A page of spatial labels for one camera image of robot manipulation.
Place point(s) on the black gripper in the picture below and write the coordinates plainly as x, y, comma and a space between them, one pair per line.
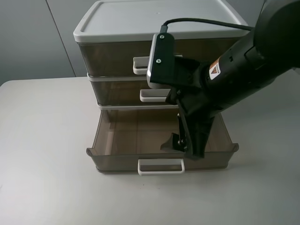
188, 79

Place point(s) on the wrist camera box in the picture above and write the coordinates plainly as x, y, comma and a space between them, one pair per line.
161, 62

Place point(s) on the white drawer cabinet frame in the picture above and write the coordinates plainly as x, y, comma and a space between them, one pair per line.
139, 20

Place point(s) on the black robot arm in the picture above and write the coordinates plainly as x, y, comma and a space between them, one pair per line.
269, 49

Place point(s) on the smoky drawer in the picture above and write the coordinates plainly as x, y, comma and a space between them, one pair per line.
139, 141
116, 58
126, 91

